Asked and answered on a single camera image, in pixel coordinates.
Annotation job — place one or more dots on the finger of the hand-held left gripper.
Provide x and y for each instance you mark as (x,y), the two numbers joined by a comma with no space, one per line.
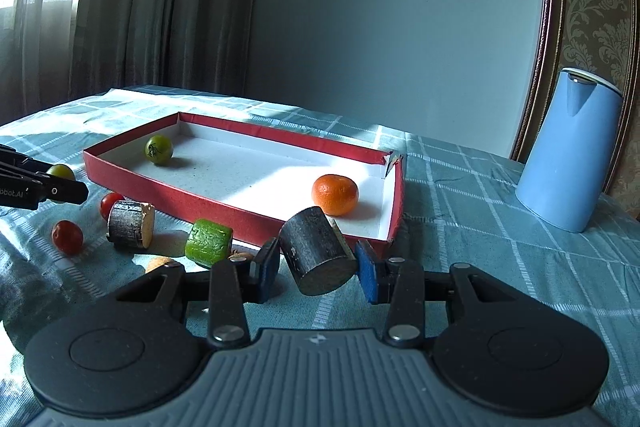
(65,193)
(25,169)

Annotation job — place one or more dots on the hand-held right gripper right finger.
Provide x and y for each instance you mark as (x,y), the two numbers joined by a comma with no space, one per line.
(369,277)

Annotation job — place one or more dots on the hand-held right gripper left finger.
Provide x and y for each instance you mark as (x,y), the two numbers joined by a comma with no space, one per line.
(269,269)

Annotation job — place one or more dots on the green tomato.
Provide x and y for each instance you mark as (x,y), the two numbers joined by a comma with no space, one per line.
(159,149)
(62,172)

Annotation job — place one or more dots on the brown longan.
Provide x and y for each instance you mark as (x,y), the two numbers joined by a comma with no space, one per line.
(240,255)
(159,265)

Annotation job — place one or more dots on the red cherry tomato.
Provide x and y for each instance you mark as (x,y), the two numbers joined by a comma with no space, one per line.
(67,237)
(108,204)

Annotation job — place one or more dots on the dark sugarcane piece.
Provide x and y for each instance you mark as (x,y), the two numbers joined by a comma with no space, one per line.
(312,247)

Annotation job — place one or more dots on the green cucumber piece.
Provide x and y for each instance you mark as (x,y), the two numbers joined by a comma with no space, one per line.
(207,242)

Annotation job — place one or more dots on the red shallow cardboard box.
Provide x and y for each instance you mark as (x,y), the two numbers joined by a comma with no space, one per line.
(250,167)

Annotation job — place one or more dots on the orange mandarin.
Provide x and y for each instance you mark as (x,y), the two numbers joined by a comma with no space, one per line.
(335,194)

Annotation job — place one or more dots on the teal checked tablecloth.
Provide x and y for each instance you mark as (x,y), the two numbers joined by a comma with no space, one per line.
(500,257)

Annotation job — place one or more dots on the patterned brown curtain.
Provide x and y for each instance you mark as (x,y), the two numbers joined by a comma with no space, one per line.
(150,7)

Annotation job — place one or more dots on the blue electric kettle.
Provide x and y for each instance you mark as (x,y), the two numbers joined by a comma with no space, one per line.
(565,157)

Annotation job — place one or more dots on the wooden wall frame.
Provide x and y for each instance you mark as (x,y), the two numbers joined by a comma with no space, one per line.
(554,7)

